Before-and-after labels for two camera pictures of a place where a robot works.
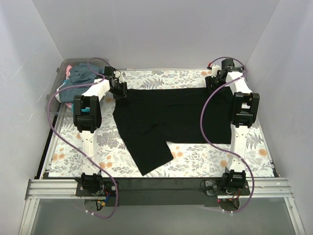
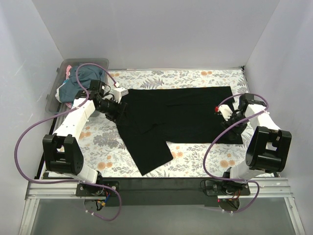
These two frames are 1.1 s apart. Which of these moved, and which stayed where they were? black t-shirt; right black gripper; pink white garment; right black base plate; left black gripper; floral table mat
Moved: left black gripper; right black gripper
Stayed: right black base plate; floral table mat; pink white garment; black t-shirt
